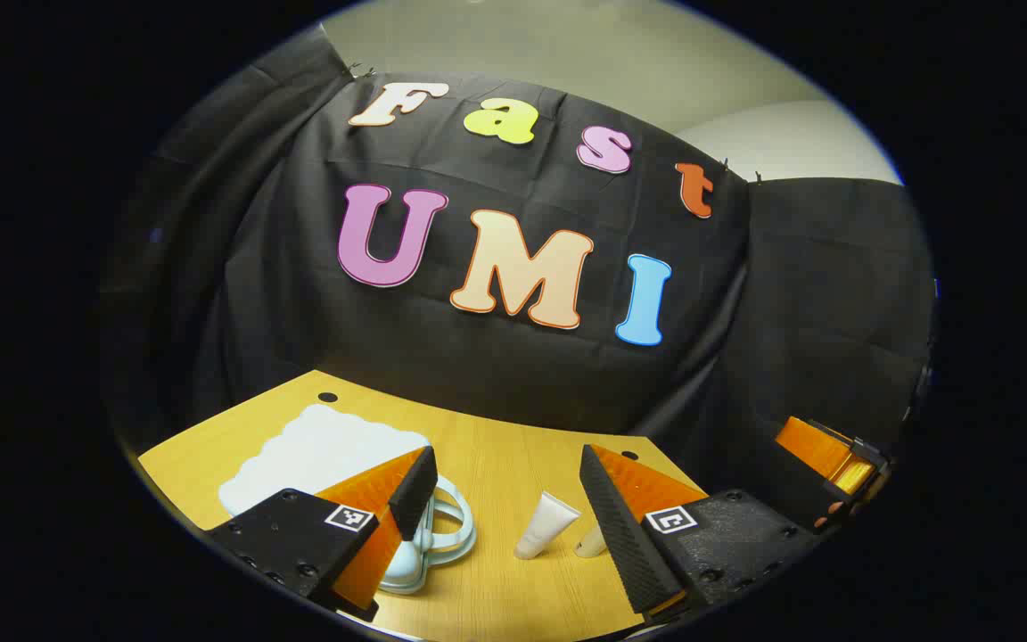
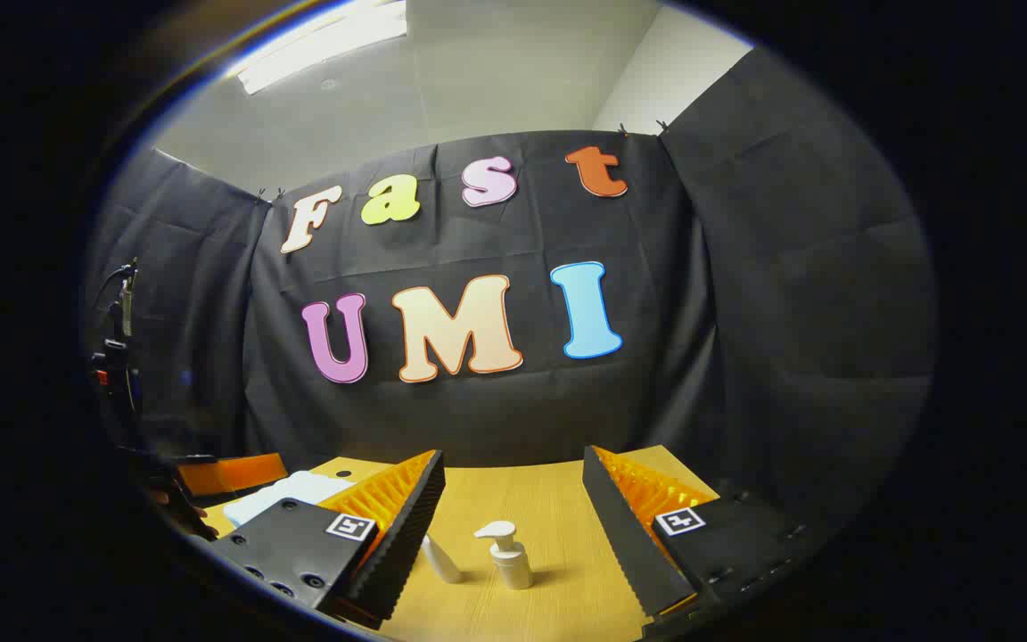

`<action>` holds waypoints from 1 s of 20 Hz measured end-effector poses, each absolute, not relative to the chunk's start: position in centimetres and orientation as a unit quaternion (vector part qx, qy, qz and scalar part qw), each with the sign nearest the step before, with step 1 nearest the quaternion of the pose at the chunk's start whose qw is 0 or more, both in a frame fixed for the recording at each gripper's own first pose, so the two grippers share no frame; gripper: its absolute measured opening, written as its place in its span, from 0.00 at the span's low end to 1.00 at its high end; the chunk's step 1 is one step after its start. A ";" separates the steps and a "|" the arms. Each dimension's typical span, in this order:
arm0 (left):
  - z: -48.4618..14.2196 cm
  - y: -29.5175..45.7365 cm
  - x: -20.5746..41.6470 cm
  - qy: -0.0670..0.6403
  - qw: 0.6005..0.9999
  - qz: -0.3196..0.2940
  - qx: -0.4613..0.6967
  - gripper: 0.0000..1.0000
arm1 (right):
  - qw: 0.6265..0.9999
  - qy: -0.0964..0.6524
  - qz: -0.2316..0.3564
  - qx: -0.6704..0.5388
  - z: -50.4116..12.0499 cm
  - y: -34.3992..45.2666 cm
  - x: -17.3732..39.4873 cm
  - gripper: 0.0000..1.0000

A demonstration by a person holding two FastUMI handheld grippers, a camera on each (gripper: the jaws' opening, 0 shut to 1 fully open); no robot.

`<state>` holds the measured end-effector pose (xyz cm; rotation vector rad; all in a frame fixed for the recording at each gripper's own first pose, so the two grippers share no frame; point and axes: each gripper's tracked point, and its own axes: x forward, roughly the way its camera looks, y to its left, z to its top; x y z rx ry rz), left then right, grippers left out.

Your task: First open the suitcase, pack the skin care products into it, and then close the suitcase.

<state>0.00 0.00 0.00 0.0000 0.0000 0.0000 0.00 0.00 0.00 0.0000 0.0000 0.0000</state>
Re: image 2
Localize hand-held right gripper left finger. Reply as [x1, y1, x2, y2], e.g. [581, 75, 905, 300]
[209, 449, 448, 632]

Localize white cream tube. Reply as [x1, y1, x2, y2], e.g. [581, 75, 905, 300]
[420, 533, 464, 585]

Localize light blue suitcase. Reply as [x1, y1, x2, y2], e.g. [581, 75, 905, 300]
[222, 470, 356, 529]

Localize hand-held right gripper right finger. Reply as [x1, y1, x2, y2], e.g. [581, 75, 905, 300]
[581, 444, 822, 638]

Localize black backdrop cloth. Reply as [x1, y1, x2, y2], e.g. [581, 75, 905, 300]
[84, 40, 938, 536]

